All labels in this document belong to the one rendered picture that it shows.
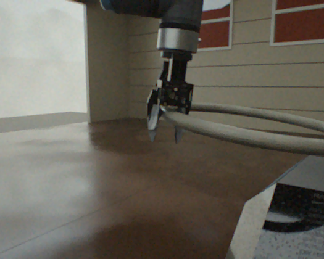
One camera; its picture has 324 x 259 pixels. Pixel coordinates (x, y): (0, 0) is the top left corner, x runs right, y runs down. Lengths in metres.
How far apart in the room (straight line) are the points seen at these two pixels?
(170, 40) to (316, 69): 6.39
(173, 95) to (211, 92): 7.07
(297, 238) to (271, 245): 0.05
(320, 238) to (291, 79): 6.44
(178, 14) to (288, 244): 0.52
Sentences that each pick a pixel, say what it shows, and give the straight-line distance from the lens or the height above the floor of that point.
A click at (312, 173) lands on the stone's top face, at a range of 0.85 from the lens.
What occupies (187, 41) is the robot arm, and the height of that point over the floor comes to 1.14.
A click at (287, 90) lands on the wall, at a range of 7.06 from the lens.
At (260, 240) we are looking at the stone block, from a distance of 0.70.
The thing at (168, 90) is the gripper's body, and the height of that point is 1.04.
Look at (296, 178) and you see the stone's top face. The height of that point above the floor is 0.82.
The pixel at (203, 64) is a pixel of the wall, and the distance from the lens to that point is 7.84.
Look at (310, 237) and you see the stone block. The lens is 0.69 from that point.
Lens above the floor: 1.05
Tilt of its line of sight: 10 degrees down
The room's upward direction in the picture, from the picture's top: straight up
